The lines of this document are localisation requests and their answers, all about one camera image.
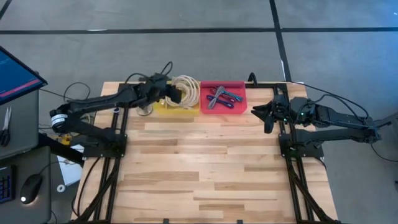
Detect silver metal disc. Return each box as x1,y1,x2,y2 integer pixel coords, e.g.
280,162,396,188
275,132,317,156
136,104,154,117

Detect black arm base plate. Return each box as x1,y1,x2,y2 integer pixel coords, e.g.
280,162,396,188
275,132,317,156
82,133,128,159
279,133,325,159

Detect grey side desk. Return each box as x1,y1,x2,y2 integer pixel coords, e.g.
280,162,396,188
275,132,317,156
0,88,52,224

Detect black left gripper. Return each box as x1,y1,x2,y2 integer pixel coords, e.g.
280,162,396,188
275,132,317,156
141,82,183,104

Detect black keyboard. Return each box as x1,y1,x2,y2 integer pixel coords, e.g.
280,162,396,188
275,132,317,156
0,164,17,205

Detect black diagonal bar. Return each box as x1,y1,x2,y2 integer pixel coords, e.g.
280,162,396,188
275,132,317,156
39,133,85,166

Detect black aluminium table frame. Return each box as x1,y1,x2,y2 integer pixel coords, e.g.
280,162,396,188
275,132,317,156
71,77,340,224

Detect white paper sheet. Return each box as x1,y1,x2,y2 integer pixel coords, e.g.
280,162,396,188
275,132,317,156
57,143,85,187

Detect black thick power cable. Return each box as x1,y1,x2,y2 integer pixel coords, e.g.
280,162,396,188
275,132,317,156
72,157,102,218

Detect black computer mouse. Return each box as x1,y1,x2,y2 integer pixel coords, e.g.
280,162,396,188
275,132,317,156
19,173,44,205

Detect black handled scissors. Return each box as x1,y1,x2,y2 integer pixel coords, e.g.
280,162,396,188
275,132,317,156
0,105,12,147

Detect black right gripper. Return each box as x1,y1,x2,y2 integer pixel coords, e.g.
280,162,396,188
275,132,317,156
251,95,292,134

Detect black stand leg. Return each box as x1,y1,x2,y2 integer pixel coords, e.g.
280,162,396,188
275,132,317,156
374,111,398,128

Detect red plastic bin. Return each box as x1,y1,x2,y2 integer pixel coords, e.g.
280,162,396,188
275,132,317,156
200,80,249,115

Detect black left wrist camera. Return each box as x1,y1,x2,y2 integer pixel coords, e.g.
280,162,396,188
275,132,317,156
150,73,169,85

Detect computer monitor blue screen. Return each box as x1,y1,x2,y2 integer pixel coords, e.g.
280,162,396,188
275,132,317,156
0,45,49,106

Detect yellow plastic bin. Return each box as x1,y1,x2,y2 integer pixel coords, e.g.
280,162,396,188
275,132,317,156
152,81,201,116

